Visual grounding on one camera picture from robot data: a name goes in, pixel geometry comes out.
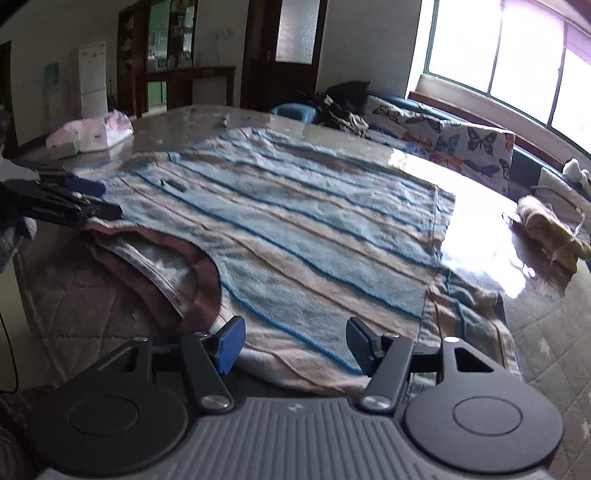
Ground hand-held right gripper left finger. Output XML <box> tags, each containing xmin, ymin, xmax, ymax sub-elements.
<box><xmin>92</xmin><ymin>316</ymin><xmax>247</xmax><ymax>415</ymax></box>

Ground person's left hand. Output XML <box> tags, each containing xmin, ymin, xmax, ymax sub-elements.
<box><xmin>0</xmin><ymin>215</ymin><xmax>38</xmax><ymax>271</ymax></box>

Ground yellowish folded cloth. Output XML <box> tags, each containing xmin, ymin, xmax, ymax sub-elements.
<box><xmin>513</xmin><ymin>195</ymin><xmax>591</xmax><ymax>274</ymax></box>

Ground blue sofa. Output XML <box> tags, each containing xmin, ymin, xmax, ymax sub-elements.
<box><xmin>270</xmin><ymin>92</ymin><xmax>591</xmax><ymax>208</ymax></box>

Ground striped blue beige towel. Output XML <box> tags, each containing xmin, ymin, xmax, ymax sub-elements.
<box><xmin>81</xmin><ymin>127</ymin><xmax>522</xmax><ymax>398</ymax></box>

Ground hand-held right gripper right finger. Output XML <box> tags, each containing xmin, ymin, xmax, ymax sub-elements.
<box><xmin>346</xmin><ymin>317</ymin><xmax>525</xmax><ymax>413</ymax></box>

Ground dark wooden shelf cabinet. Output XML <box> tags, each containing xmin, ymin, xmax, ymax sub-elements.
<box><xmin>117</xmin><ymin>0</ymin><xmax>200</xmax><ymax>116</ymax></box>

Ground dark wooden sideboard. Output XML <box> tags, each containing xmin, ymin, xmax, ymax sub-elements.
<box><xmin>147</xmin><ymin>66</ymin><xmax>237</xmax><ymax>115</ymax></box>

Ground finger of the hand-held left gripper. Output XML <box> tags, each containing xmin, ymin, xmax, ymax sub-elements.
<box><xmin>18</xmin><ymin>185</ymin><xmax>123</xmax><ymax>228</ymax></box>
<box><xmin>34</xmin><ymin>168</ymin><xmax>108</xmax><ymax>198</ymax></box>

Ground dark wooden door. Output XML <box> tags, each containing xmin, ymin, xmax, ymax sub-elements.
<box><xmin>240</xmin><ymin>0</ymin><xmax>329</xmax><ymax>115</ymax></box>

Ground black cable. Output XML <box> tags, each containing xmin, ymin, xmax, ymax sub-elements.
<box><xmin>0</xmin><ymin>314</ymin><xmax>20</xmax><ymax>394</ymax></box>

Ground white cardboard box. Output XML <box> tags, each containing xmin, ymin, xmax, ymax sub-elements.
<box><xmin>79</xmin><ymin>126</ymin><xmax>110</xmax><ymax>153</ymax></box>

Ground white tissue box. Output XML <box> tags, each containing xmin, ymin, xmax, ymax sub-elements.
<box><xmin>46</xmin><ymin>110</ymin><xmax>134</xmax><ymax>160</ymax></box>

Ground white pillow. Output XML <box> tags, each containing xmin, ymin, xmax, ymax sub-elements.
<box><xmin>538</xmin><ymin>167</ymin><xmax>591</xmax><ymax>211</ymax></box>

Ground white plush toy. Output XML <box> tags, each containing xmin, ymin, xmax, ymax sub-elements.
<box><xmin>562</xmin><ymin>158</ymin><xmax>591</xmax><ymax>185</ymax></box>

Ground large window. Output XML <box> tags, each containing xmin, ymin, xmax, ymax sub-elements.
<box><xmin>406</xmin><ymin>0</ymin><xmax>591</xmax><ymax>158</ymax></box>

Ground white refrigerator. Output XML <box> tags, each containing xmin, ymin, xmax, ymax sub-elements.
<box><xmin>76</xmin><ymin>41</ymin><xmax>110</xmax><ymax>119</ymax></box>

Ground pile of black clothes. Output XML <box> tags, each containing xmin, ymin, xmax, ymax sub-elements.
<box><xmin>300</xmin><ymin>80</ymin><xmax>373</xmax><ymax>136</ymax></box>

